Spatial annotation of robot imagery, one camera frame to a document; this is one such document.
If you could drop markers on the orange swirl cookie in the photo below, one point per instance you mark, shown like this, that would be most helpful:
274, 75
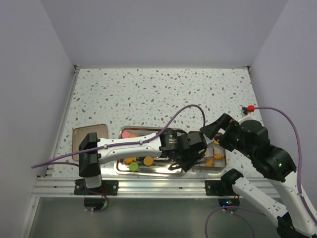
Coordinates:
217, 156

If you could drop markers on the brown cookie tin box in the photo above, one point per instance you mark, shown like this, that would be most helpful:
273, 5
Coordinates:
214, 159

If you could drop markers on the stainless steel baking tray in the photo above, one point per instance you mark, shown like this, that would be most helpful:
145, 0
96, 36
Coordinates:
161, 164

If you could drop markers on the brown tin lid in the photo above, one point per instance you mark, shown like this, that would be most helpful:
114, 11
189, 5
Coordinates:
80, 133

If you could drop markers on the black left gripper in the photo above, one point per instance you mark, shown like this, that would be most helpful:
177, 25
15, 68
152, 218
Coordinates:
186, 165

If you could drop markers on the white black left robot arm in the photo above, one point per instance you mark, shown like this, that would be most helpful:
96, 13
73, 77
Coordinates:
94, 151

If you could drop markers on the aluminium table edge rail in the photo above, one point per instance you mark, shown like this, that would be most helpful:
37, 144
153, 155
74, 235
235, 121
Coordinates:
128, 187

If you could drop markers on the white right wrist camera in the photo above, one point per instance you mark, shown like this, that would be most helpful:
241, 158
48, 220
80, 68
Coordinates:
247, 114

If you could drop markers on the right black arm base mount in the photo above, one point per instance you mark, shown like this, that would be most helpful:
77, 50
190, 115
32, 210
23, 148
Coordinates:
224, 186

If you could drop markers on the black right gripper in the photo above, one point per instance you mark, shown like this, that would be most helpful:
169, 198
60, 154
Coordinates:
227, 123

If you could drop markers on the pink macaron cookie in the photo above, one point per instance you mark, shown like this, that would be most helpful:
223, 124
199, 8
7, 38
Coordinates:
125, 134

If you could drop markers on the orange round biscuit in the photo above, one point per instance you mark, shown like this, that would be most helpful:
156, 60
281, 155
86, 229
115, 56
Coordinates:
148, 161

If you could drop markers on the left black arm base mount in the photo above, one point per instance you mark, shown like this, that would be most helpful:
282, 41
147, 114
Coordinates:
106, 186

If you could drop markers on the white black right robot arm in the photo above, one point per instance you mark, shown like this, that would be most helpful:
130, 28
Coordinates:
293, 218

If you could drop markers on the stainless steel serving tongs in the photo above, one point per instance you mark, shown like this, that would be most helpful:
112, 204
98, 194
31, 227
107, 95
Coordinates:
174, 166

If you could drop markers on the green macaron cookie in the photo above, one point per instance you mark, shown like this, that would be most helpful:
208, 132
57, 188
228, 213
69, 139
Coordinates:
133, 167

